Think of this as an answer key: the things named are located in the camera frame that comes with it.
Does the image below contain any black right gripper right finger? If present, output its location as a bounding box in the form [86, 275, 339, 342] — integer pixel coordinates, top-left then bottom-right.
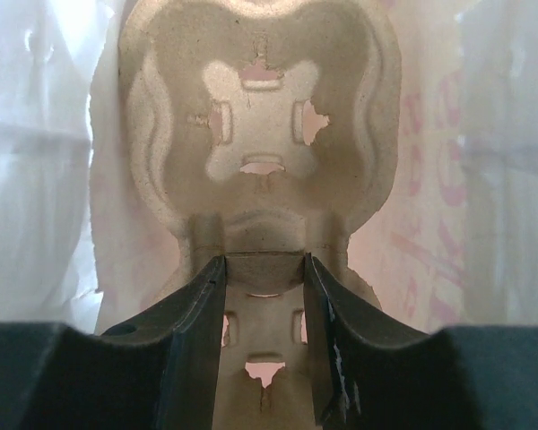
[303, 255, 538, 429]

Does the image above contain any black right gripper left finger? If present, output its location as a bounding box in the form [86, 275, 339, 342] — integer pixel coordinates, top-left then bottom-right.
[0, 256, 226, 429]

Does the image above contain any kraft paper cakes bag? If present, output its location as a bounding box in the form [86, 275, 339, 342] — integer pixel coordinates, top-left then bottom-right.
[0, 1, 538, 332]

